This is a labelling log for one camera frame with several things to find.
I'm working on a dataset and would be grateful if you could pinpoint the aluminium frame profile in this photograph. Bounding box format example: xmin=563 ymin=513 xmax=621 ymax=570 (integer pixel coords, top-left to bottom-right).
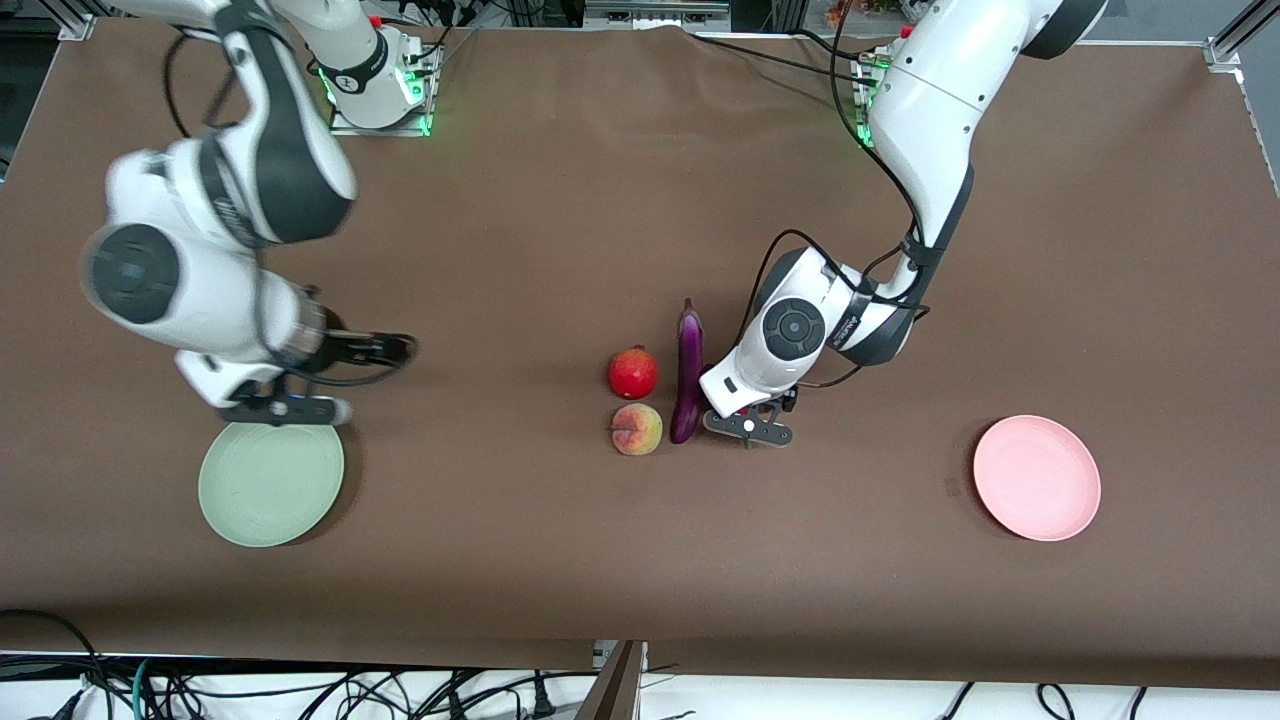
xmin=55 ymin=0 xmax=101 ymax=41
xmin=1205 ymin=0 xmax=1280 ymax=71

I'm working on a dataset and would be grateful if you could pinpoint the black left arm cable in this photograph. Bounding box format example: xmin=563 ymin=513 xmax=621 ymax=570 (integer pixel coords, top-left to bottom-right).
xmin=735 ymin=0 xmax=936 ymax=391

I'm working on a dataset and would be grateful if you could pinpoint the orange background clutter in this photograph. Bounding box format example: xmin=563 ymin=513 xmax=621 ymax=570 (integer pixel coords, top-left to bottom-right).
xmin=825 ymin=0 xmax=901 ymax=26

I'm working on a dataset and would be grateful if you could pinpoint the long purple eggplant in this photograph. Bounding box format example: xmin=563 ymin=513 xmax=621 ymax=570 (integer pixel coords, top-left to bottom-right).
xmin=669 ymin=298 xmax=706 ymax=445

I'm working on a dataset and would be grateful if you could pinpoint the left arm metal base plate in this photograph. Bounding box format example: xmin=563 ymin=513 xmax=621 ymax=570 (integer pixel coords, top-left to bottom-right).
xmin=850 ymin=50 xmax=886 ymax=149

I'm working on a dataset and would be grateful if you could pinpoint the red pomegranate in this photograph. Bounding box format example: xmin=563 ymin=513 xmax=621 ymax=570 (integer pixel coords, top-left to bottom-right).
xmin=608 ymin=346 xmax=660 ymax=400

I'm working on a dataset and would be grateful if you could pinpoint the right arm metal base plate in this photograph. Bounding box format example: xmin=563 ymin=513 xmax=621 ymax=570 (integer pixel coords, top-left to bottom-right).
xmin=328 ymin=45 xmax=443 ymax=138

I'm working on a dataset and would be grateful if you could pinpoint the grey table frame post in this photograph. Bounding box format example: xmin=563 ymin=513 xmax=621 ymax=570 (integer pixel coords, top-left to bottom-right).
xmin=575 ymin=640 xmax=649 ymax=720

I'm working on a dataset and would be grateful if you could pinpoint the grey background device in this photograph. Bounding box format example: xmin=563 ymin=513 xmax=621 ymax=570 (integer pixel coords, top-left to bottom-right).
xmin=585 ymin=0 xmax=731 ymax=31

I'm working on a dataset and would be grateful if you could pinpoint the black cable across table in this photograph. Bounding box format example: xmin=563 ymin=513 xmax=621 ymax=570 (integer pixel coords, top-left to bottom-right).
xmin=690 ymin=33 xmax=871 ymax=86

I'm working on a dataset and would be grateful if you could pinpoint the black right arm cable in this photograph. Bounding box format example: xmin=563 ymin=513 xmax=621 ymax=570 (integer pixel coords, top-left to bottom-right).
xmin=163 ymin=35 xmax=416 ymax=389

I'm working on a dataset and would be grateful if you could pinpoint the yellow-pink peach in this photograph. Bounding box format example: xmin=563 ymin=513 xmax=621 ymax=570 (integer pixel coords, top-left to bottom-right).
xmin=611 ymin=403 xmax=663 ymax=457

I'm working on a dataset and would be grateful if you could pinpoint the brown table cover mat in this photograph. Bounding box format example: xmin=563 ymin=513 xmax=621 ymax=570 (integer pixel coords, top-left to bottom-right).
xmin=0 ymin=18 xmax=1280 ymax=691

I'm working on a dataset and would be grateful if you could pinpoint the pink round plate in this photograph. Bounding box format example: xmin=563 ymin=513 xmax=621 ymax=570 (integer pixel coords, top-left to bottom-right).
xmin=973 ymin=415 xmax=1102 ymax=543

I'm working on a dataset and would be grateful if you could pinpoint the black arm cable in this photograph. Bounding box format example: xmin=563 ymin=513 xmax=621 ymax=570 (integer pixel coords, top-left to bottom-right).
xmin=735 ymin=0 xmax=936 ymax=391
xmin=163 ymin=35 xmax=416 ymax=389

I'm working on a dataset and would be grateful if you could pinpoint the green round plate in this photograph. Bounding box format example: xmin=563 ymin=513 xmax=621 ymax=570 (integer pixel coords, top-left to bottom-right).
xmin=198 ymin=421 xmax=345 ymax=548

